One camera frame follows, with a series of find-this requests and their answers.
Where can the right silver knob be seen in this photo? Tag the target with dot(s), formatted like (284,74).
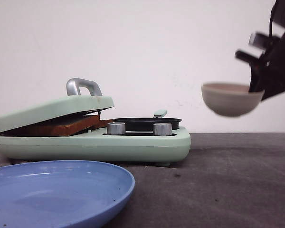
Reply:
(162,129)

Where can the toast slice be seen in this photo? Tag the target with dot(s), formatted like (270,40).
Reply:
(100,124)
(62,126)

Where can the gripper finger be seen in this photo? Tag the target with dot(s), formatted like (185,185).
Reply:
(272,88)

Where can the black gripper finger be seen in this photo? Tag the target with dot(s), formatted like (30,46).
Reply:
(256,80)

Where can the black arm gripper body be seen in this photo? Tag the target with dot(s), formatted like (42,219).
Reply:
(273,65)

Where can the silver knob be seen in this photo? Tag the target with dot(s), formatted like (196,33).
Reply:
(162,129)
(115,128)

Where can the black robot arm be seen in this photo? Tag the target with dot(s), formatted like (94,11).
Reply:
(278,14)

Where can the mint green breakfast maker base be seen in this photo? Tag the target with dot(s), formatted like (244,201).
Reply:
(98,146)

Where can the small black frying pan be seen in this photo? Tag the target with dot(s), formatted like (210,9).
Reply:
(145,124)

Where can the beige ribbed bowl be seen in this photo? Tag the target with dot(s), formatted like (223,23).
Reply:
(229,99)

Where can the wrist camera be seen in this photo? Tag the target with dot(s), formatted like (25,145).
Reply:
(254,50)

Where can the left silver knob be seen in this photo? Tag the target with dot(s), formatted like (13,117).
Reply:
(115,128)

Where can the blue plate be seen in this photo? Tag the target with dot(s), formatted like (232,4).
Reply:
(62,194)

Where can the breakfast maker lid with plate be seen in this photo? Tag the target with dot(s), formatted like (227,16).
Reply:
(82,96)

